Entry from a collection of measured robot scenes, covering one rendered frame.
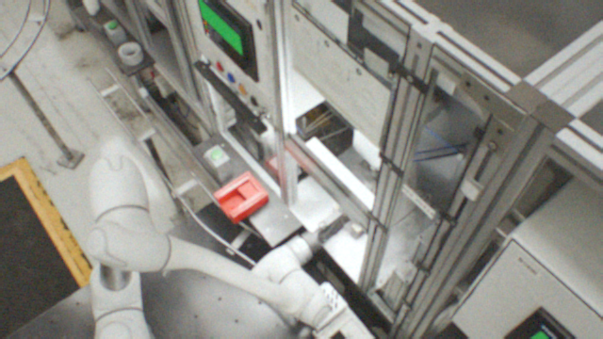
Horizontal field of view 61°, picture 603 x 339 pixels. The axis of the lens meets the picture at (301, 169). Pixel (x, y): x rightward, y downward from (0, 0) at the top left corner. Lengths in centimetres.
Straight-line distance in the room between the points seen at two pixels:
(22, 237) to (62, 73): 123
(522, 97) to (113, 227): 92
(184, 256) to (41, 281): 175
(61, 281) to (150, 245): 175
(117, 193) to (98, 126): 218
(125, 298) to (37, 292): 127
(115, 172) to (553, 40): 102
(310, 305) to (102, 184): 67
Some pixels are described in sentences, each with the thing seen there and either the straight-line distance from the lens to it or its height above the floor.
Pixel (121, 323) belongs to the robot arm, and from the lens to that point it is 180.
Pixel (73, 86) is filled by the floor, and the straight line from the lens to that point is 381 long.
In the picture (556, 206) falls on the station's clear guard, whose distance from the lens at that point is 87.
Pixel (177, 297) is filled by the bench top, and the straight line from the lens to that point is 207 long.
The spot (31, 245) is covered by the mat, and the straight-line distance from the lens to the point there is 320.
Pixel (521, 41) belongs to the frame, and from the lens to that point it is 89.
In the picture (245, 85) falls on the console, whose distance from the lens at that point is 153.
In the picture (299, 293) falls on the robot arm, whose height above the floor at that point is 111.
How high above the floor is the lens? 258
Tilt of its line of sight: 57 degrees down
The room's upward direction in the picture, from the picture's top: 2 degrees counter-clockwise
